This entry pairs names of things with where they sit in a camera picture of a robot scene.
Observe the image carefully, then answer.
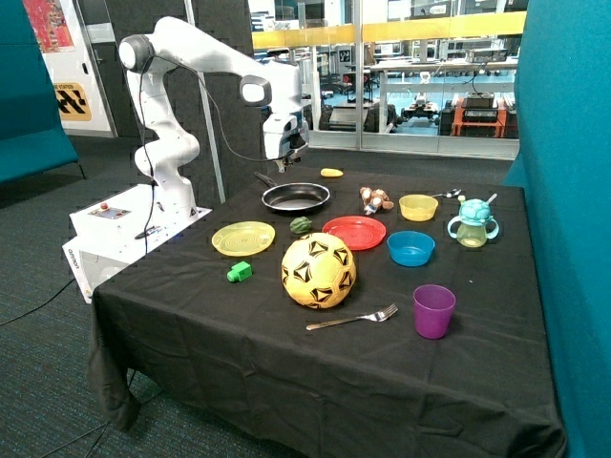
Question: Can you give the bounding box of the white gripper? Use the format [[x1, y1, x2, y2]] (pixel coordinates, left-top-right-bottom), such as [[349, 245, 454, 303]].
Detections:
[[263, 114, 309, 173]]

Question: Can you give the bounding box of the green toy capsicum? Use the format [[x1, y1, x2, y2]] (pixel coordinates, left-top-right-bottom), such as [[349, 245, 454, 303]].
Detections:
[[289, 217, 312, 235]]

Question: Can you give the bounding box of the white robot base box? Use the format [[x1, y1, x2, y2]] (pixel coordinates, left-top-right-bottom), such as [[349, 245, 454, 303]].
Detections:
[[63, 184, 210, 303]]

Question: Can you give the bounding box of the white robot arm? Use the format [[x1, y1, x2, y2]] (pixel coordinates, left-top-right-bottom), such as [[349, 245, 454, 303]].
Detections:
[[118, 17, 309, 221]]

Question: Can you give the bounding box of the yellow plastic plate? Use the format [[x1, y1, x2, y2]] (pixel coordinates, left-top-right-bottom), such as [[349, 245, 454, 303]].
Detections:
[[211, 221, 276, 257]]

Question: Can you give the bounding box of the red plastic plate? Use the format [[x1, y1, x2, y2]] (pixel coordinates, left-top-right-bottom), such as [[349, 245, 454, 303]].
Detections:
[[322, 216, 387, 251]]

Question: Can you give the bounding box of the black frying pan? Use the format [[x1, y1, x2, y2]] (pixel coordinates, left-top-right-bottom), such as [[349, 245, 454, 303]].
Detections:
[[253, 172, 331, 213]]

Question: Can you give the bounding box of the yellow toy lemon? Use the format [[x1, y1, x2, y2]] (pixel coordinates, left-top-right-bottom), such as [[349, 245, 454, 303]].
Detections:
[[320, 168, 344, 177]]

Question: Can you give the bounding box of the brown plush toy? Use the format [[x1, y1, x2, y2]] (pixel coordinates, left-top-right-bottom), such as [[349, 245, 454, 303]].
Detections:
[[360, 187, 394, 216]]

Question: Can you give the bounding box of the yellow black soccer ball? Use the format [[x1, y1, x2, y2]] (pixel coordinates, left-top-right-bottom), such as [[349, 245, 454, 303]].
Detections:
[[281, 233, 357, 309]]

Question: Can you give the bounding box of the green toy block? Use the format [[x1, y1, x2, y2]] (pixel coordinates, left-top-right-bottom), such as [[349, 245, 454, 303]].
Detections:
[[226, 261, 253, 282]]

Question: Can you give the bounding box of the yellow plastic bowl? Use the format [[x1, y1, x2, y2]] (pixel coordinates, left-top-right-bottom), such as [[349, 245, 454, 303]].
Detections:
[[399, 194, 438, 221]]

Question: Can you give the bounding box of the blue plastic bowl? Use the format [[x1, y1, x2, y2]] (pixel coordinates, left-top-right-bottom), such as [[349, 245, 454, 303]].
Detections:
[[387, 231, 436, 267]]

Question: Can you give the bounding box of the black tablecloth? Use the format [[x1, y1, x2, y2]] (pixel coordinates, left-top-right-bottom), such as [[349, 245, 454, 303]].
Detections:
[[87, 173, 567, 457]]

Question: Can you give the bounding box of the silver metal spoon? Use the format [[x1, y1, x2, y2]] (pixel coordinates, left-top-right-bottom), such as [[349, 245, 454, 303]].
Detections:
[[432, 188, 462, 198]]

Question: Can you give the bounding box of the silver metal fork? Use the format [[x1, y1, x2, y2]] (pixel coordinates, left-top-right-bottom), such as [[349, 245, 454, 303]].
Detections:
[[305, 303, 398, 330]]

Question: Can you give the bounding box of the turtle lid sippy cup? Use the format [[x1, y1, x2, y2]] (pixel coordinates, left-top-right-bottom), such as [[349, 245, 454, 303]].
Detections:
[[447, 196, 499, 248]]

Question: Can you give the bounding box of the orange mobile robot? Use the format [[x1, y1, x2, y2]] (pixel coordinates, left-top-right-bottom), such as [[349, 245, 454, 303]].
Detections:
[[451, 93, 507, 138]]

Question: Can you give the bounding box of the purple plastic cup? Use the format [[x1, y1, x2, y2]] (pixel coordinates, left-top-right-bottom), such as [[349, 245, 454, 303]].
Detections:
[[413, 284, 456, 340]]

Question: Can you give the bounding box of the yellow black warning sign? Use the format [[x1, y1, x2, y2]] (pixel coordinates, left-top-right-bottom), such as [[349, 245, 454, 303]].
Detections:
[[53, 82, 92, 122]]

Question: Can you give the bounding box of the white lab table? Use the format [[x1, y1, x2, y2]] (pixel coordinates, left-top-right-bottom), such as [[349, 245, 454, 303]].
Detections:
[[370, 57, 517, 135]]

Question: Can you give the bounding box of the teal sofa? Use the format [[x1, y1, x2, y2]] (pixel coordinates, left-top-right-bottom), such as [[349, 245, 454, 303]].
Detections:
[[0, 0, 79, 183]]

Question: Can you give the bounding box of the teal partition panel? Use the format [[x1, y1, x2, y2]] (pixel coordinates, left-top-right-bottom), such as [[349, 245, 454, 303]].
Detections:
[[505, 1, 610, 457]]

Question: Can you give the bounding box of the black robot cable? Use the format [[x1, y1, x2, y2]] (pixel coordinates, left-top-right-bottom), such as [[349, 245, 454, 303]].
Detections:
[[136, 56, 268, 240]]

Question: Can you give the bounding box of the red wall poster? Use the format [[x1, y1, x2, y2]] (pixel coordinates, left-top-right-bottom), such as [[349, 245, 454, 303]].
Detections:
[[23, 0, 74, 53]]

